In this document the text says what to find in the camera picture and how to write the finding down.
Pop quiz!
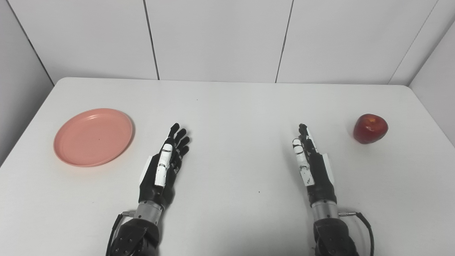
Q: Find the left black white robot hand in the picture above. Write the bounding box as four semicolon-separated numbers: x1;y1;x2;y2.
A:
138;123;191;209

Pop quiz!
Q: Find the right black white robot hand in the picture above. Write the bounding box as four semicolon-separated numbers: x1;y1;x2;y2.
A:
292;123;337;207

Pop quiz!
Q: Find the red apple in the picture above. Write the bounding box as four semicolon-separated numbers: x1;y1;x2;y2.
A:
353;113;389;144

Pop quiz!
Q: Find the pink round plate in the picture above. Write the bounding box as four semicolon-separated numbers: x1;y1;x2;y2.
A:
53;108;134;167

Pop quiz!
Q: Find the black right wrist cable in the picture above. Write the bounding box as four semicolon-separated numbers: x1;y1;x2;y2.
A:
338;211;375;256

